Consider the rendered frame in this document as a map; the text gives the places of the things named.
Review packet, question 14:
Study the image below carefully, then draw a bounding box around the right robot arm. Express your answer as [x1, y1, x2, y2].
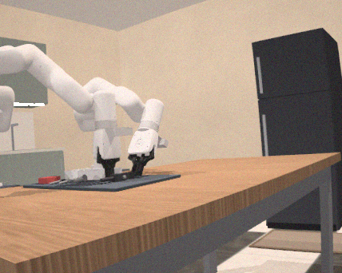
[0, 44, 133, 137]

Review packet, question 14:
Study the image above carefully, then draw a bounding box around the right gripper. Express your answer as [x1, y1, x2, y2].
[93, 129, 121, 177]

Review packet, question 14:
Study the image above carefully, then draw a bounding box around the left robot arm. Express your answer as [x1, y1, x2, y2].
[74, 77, 169, 148]

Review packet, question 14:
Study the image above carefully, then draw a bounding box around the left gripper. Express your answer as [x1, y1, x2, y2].
[128, 127, 158, 176]

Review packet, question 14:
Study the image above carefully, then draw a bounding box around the red rectangular block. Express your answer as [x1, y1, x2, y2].
[38, 176, 60, 184]

